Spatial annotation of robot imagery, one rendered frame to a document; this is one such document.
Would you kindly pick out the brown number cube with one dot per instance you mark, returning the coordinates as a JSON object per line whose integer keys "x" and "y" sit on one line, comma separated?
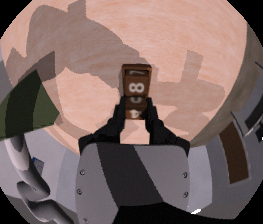
{"x": 136, "y": 83}
{"x": 135, "y": 108}

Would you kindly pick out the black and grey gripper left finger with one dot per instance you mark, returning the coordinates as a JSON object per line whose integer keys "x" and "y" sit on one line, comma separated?
{"x": 109, "y": 132}

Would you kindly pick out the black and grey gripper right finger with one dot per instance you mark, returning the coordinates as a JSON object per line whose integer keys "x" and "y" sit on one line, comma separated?
{"x": 160, "y": 132}

